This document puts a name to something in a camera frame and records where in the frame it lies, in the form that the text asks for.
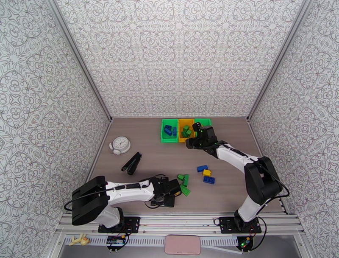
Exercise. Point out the green plastic storage bin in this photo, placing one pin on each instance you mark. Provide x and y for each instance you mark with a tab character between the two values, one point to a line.
169	140
206	122

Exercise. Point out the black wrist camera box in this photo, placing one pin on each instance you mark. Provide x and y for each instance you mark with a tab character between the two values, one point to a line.
190	143
174	185

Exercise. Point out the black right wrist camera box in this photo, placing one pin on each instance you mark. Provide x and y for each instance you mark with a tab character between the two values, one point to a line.
190	143

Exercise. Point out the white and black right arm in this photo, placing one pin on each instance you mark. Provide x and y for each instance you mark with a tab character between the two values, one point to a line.
233	156

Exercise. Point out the aluminium corner post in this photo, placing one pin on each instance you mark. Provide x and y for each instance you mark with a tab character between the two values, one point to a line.
79	58
278	58

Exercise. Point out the dark green long lego brick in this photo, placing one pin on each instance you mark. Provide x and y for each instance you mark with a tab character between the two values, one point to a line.
184	134

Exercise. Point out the green eight-stud lego brick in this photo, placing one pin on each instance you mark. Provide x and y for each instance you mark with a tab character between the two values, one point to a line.
185	190

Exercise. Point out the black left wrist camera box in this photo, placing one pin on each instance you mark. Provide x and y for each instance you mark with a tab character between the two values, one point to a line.
174	185

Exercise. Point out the small yellow lego brick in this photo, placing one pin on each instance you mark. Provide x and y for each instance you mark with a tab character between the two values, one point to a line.
207	173

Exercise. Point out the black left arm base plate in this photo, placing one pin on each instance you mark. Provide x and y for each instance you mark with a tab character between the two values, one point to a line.
132	224

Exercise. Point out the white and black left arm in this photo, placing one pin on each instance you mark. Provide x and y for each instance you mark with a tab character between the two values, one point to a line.
127	192

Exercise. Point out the green curved lego brick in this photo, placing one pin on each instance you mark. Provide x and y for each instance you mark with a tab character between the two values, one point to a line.
181	177

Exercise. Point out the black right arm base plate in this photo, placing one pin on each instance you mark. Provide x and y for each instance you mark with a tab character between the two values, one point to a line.
225	225

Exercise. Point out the yellow plastic storage bin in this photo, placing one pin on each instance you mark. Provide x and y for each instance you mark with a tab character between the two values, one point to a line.
182	140

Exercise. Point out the aluminium front rail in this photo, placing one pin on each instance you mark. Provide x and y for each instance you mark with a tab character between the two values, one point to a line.
180	222

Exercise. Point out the white round analog clock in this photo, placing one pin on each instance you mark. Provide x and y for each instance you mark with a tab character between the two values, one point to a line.
121	144

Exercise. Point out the blue long lego brick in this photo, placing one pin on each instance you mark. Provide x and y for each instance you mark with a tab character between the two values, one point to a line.
202	168
209	180

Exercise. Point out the aluminium side rail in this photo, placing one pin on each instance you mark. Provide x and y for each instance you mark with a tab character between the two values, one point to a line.
102	146
258	142

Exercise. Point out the yellow toy figure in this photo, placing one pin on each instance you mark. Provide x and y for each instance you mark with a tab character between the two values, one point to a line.
82	240

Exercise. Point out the black stapler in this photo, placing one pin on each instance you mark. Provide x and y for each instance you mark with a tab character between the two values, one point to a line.
131	164

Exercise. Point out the small circuit board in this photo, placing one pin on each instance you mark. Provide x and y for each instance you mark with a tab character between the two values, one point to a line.
245	243
116	240

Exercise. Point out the pink rectangular pad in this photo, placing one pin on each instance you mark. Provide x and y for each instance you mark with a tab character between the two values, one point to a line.
182	245

